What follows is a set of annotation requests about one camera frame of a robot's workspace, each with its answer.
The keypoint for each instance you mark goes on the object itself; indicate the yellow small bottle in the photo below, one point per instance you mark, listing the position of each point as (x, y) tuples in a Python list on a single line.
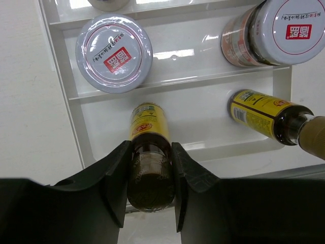
[(150, 186), (288, 123)]

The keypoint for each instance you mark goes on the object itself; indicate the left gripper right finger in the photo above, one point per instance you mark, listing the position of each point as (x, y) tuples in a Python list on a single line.
[(210, 209)]

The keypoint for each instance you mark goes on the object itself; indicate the blue-label bead jar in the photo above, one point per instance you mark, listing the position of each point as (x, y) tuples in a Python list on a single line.
[(108, 5)]

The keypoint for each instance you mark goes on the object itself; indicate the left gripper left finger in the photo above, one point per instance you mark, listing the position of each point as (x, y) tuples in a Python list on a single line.
[(88, 207)]

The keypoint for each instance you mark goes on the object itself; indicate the white divided tray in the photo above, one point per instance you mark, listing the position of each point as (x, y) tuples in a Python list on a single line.
[(189, 79)]

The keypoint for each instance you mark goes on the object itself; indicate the spice jar red label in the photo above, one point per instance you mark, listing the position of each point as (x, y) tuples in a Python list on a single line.
[(275, 33), (114, 53)]

